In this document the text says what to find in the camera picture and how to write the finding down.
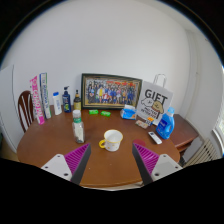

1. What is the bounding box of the brown wooden side table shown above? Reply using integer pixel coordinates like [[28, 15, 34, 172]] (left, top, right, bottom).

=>
[[169, 113, 200, 154]]

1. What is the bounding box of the long pink box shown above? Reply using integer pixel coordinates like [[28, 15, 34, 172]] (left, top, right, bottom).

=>
[[29, 75, 46, 126]]

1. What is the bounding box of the white paper gift bag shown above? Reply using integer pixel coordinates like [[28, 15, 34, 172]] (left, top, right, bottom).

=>
[[135, 73, 174, 126]]

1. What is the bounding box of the white remote control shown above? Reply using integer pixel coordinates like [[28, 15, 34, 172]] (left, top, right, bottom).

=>
[[147, 131, 163, 146]]

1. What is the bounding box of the dark blue pump bottle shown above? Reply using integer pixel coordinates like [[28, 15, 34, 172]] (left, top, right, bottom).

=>
[[62, 85, 72, 114]]

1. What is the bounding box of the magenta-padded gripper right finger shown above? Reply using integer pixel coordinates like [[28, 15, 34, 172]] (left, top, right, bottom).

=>
[[132, 142, 184, 186]]

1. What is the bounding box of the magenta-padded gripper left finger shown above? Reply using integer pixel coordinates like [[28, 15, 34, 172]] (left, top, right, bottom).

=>
[[40, 143, 92, 186]]

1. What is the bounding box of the dark bottle with yellow label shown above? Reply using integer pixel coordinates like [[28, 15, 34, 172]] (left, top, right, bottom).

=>
[[73, 89, 83, 112]]

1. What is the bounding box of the white radiator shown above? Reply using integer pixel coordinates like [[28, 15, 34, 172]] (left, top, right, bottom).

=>
[[184, 138, 219, 168]]

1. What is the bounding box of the framed group photo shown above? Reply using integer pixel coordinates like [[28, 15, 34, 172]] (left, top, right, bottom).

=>
[[80, 73, 144, 111]]

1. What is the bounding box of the clear green-labelled drink bottle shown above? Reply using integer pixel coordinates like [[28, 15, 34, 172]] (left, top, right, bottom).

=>
[[71, 109, 86, 145]]

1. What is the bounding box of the brown wooden chair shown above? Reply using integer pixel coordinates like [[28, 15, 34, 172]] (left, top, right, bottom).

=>
[[17, 90, 35, 134]]

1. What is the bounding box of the small patterned snack pack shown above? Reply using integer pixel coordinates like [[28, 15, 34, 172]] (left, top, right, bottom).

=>
[[135, 119, 150, 130]]

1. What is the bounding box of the white mug with yellow handle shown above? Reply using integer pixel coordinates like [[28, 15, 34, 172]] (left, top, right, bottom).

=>
[[98, 129, 124, 153]]

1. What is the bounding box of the flat round red coaster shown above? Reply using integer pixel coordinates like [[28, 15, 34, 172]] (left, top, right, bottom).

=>
[[132, 138, 147, 148]]

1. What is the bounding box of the blue detergent jug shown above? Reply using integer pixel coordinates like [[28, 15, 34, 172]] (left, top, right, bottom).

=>
[[155, 106, 176, 140]]

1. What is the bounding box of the white flat board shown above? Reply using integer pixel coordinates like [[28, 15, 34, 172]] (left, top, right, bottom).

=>
[[0, 64, 18, 153]]

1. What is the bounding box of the white bottle with blue cap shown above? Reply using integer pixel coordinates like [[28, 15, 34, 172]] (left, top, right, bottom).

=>
[[52, 91, 63, 116]]

